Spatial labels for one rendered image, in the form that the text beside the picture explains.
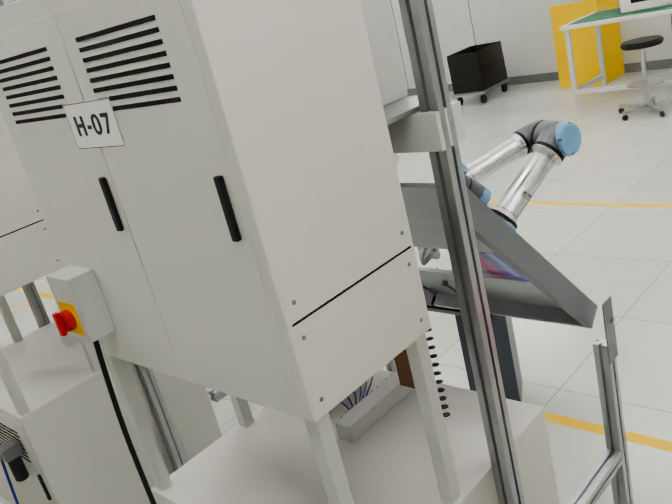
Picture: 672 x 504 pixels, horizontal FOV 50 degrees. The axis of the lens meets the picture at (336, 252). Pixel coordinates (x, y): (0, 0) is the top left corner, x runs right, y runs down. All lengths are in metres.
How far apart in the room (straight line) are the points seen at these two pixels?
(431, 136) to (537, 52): 8.10
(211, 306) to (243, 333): 0.08
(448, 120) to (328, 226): 0.31
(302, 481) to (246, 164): 0.89
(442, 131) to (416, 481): 0.75
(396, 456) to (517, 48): 8.09
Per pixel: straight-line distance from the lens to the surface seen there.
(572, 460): 2.62
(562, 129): 2.60
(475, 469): 1.61
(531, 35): 9.36
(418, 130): 1.29
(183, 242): 1.19
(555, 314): 1.98
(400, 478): 1.63
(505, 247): 1.54
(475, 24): 9.71
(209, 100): 1.01
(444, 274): 1.97
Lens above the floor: 1.61
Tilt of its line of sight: 19 degrees down
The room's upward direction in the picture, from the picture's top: 14 degrees counter-clockwise
